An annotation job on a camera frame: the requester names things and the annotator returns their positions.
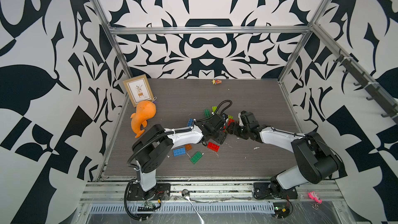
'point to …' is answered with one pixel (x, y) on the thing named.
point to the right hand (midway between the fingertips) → (230, 127)
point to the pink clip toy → (313, 195)
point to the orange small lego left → (188, 146)
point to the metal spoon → (185, 193)
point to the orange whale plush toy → (145, 110)
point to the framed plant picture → (139, 89)
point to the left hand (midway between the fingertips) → (220, 130)
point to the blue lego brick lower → (179, 152)
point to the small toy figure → (216, 81)
